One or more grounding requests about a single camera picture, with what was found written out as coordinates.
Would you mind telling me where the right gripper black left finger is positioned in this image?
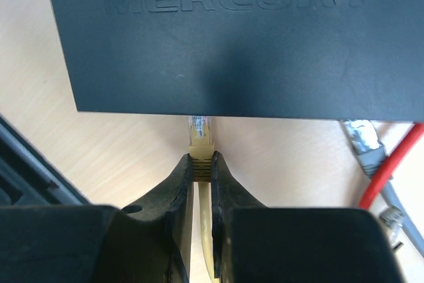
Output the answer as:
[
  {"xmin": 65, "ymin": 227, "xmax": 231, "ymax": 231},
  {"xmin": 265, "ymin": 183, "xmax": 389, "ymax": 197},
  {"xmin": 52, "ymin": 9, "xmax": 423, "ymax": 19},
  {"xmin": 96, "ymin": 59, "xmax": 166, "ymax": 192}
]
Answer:
[{"xmin": 1, "ymin": 155, "xmax": 193, "ymax": 282}]

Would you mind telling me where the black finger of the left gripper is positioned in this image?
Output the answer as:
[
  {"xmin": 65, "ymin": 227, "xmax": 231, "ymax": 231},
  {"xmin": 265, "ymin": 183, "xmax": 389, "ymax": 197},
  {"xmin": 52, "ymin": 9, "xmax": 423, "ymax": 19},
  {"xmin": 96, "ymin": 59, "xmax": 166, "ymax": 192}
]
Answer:
[{"xmin": 1, "ymin": 118, "xmax": 90, "ymax": 207}]

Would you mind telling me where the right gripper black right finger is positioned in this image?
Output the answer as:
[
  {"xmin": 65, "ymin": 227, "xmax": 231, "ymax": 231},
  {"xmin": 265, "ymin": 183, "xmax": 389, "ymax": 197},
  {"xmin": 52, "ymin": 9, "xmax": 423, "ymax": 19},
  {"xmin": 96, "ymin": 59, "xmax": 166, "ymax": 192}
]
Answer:
[{"xmin": 211, "ymin": 152, "xmax": 398, "ymax": 282}]

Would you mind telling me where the yellow ethernet cable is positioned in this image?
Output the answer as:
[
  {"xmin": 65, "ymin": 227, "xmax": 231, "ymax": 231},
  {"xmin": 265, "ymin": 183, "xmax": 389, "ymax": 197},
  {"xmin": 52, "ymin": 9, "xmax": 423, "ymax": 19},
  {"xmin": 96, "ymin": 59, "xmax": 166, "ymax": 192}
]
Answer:
[{"xmin": 187, "ymin": 114, "xmax": 215, "ymax": 279}]

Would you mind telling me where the large black network switch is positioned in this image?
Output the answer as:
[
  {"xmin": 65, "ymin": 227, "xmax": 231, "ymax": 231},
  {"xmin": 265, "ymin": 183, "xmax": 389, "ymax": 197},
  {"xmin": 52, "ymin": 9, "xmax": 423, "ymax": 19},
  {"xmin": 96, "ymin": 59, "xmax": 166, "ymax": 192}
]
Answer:
[{"xmin": 51, "ymin": 0, "xmax": 423, "ymax": 122}]

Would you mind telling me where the red ethernet cable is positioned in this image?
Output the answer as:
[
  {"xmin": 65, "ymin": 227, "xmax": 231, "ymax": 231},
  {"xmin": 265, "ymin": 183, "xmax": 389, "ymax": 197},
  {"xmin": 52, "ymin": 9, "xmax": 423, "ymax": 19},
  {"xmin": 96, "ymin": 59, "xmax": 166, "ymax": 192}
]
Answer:
[{"xmin": 359, "ymin": 123, "xmax": 424, "ymax": 211}]

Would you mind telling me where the grey ethernet cable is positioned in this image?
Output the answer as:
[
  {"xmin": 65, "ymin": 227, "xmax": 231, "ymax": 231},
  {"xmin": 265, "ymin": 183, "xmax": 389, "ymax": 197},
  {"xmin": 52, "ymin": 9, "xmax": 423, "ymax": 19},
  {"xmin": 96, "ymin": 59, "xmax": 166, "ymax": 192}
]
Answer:
[{"xmin": 341, "ymin": 119, "xmax": 424, "ymax": 251}]

